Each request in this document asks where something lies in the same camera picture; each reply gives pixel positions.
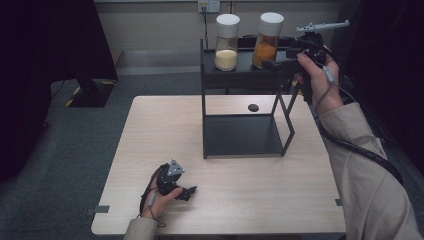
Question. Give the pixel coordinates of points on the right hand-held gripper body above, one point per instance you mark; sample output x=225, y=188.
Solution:
x=310, y=43

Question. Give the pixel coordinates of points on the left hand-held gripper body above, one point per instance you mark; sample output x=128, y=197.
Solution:
x=168, y=178

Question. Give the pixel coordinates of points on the jar of orange powder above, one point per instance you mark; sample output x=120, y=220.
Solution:
x=266, y=46

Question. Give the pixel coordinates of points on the jar of pale yellow grains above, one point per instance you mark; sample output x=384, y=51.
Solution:
x=226, y=50

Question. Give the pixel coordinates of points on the black metal two-tier rack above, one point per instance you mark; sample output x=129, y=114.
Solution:
x=241, y=135

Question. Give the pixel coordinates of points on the person's left hand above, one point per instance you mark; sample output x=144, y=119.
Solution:
x=156, y=203

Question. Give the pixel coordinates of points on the person's right hand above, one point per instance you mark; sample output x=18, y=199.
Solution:
x=325, y=88

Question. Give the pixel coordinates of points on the black chair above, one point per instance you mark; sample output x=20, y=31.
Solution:
x=246, y=41

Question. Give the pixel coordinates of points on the dark equipment stand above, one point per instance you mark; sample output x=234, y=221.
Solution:
x=340, y=10

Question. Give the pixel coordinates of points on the dark curtain beside equipment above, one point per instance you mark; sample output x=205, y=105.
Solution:
x=393, y=66

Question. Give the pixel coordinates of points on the black taped stand base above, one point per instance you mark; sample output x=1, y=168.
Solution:
x=91, y=95

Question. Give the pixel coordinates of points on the large dark curtain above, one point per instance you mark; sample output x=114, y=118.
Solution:
x=40, y=66

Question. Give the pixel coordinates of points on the grey table edge bracket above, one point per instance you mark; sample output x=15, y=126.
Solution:
x=98, y=209
x=338, y=202

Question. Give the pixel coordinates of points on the white wall outlet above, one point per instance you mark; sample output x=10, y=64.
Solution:
x=209, y=5

